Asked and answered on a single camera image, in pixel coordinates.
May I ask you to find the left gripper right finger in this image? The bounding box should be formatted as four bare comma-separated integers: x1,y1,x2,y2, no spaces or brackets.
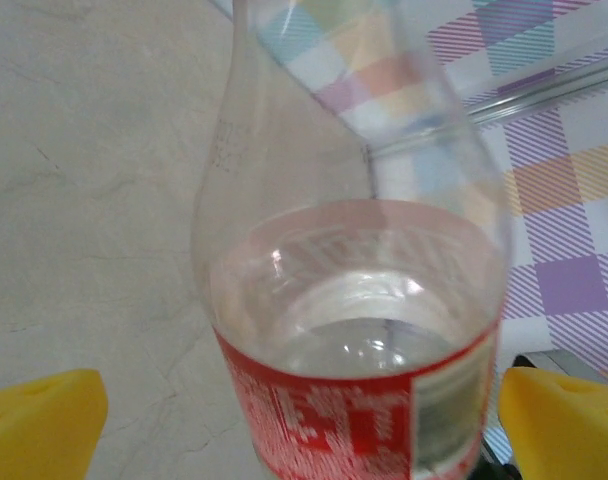
498,367,608,480

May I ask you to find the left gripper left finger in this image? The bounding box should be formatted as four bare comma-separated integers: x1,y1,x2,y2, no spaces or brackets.
0,368,109,480

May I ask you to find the aluminium frame post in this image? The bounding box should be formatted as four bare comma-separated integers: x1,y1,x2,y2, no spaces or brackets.
463,58,608,129

